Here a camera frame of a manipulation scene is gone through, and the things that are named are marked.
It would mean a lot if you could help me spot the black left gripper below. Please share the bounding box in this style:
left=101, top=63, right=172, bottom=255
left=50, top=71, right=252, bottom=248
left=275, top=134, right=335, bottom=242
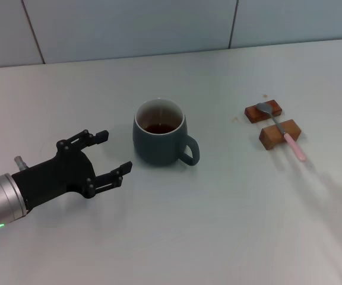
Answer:
left=11, top=129, right=134, bottom=213

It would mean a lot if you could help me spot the grey ceramic mug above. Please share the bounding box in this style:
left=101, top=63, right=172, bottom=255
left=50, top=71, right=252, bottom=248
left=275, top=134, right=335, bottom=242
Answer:
left=132, top=98, right=201, bottom=167

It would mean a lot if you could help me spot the pink handled metal spoon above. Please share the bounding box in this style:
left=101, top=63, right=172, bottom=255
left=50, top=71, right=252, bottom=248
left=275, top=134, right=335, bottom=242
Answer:
left=255, top=102, right=307, bottom=162

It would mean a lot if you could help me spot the dark brown coffee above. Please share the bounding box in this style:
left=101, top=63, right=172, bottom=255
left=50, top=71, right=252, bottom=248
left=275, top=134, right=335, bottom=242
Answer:
left=143, top=122, right=178, bottom=135

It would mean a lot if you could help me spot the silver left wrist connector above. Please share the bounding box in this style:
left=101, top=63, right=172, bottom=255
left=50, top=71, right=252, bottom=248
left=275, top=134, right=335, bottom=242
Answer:
left=14, top=155, right=27, bottom=172

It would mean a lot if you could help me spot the notched brown wooden block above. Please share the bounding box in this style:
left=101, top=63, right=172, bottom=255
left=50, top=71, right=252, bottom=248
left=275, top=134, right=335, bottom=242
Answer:
left=258, top=119, right=302, bottom=151

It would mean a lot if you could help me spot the flat brown wooden block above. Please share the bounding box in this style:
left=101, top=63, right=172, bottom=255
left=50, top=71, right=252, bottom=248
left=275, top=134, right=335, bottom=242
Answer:
left=244, top=99, right=284, bottom=125

